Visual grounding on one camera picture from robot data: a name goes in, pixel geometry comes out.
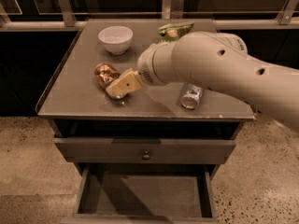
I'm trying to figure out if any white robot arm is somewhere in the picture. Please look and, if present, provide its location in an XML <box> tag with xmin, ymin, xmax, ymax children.
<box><xmin>107</xmin><ymin>32</ymin><xmax>299</xmax><ymax>131</ymax></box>

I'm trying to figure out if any metal railing with glass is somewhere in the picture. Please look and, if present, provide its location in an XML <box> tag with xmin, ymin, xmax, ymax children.
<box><xmin>0</xmin><ymin>0</ymin><xmax>299</xmax><ymax>31</ymax></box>

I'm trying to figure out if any blue silver can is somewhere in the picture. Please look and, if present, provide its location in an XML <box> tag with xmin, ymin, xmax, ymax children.
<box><xmin>180</xmin><ymin>83</ymin><xmax>203</xmax><ymax>109</ymax></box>

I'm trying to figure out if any grey drawer cabinet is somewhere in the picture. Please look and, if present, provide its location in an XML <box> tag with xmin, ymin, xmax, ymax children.
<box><xmin>35</xmin><ymin>18</ymin><xmax>255</xmax><ymax>224</ymax></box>

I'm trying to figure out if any white bowl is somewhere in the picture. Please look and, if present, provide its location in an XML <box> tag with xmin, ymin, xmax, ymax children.
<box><xmin>98</xmin><ymin>26</ymin><xmax>134</xmax><ymax>55</ymax></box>

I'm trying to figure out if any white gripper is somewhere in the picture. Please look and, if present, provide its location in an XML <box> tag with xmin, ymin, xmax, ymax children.
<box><xmin>106</xmin><ymin>42</ymin><xmax>179</xmax><ymax>99</ymax></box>

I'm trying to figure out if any green chip bag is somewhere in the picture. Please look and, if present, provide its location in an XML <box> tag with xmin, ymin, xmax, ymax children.
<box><xmin>158</xmin><ymin>22</ymin><xmax>194</xmax><ymax>42</ymax></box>

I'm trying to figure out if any open middle drawer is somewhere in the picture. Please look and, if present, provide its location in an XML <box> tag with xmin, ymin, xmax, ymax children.
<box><xmin>61</xmin><ymin>164</ymin><xmax>219</xmax><ymax>224</ymax></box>

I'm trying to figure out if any top drawer with knob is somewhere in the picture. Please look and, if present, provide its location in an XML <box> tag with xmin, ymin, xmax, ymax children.
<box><xmin>54</xmin><ymin>137</ymin><xmax>235</xmax><ymax>164</ymax></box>

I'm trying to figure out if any orange soda can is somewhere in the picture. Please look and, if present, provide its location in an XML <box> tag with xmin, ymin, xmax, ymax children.
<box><xmin>94</xmin><ymin>63</ymin><xmax>126</xmax><ymax>100</ymax></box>

